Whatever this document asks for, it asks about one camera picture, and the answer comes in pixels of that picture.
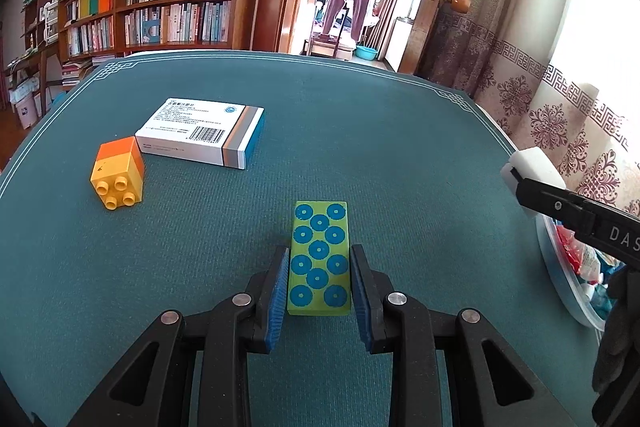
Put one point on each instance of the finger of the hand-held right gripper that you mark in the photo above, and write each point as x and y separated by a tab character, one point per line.
550	202

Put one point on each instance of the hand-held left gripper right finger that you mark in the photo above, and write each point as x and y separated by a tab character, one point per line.
361	302

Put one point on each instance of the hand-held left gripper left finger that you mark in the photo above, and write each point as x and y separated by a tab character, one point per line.
277	302

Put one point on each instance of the white sponge block black stripe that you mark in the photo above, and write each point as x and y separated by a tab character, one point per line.
535	164

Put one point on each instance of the red and white snack packet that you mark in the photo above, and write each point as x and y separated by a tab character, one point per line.
570	247

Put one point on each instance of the green block with blue dots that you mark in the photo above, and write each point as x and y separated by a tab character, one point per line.
320	257

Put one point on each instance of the clear plate with red items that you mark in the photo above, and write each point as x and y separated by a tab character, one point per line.
555	272

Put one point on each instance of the person's right hand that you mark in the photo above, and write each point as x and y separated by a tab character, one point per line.
622	337

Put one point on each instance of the light curtain with purple pattern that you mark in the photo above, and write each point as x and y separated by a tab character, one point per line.
565	107

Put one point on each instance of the grey-brown curtain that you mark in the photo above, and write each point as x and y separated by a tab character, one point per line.
455	52

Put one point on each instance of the white medicine box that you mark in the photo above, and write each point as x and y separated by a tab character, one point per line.
195	127

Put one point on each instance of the orange yellow toy brick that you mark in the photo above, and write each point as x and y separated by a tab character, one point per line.
120	167

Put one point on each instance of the brass and wood door knob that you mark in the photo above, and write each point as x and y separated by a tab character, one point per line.
457	2

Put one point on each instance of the blue plastic basin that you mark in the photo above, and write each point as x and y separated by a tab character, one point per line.
367	53

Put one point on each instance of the stack of books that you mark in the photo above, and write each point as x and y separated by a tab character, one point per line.
77	73

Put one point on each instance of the small pale bin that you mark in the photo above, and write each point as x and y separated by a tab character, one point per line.
27	113

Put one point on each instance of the small wooden shelf unit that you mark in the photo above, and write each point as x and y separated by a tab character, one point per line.
37	22

